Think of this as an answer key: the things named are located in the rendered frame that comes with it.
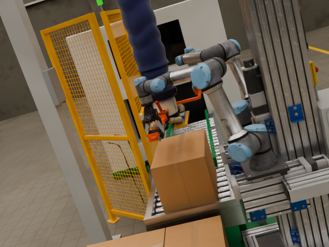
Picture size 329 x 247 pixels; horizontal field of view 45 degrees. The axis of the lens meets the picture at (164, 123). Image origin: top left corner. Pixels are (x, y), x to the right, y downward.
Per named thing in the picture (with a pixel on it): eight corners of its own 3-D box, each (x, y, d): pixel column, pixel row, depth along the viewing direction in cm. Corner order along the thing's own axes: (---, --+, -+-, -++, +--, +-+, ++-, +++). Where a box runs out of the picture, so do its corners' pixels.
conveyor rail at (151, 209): (166, 137, 511) (162, 124, 506) (170, 136, 510) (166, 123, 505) (151, 241, 291) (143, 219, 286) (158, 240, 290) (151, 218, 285)
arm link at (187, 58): (212, 65, 254) (176, 69, 298) (225, 60, 258) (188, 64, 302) (207, 48, 251) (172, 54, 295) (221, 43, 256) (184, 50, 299)
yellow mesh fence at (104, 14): (166, 166, 527) (117, 10, 470) (174, 164, 526) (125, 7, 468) (161, 210, 415) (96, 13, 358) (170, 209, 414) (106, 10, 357)
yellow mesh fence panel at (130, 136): (106, 221, 428) (35, 32, 371) (113, 216, 434) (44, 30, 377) (164, 236, 368) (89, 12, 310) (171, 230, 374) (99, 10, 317)
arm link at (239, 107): (229, 124, 261) (225, 105, 257) (245, 116, 266) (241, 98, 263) (241, 126, 250) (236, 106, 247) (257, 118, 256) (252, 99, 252)
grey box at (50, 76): (61, 100, 349) (49, 68, 341) (67, 99, 348) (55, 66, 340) (54, 106, 330) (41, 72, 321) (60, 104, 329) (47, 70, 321)
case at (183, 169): (172, 180, 347) (159, 139, 336) (216, 170, 339) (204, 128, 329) (165, 217, 290) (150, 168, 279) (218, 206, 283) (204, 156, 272)
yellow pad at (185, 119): (177, 115, 314) (176, 109, 313) (189, 112, 312) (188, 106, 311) (174, 129, 282) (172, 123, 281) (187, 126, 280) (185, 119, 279)
